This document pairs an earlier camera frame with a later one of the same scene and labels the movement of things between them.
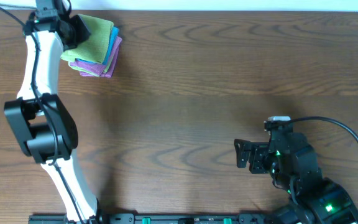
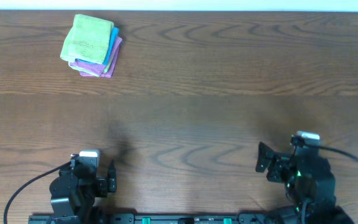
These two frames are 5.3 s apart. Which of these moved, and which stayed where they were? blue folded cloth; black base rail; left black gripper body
Moved: left black gripper body
Stayed: blue folded cloth; black base rail
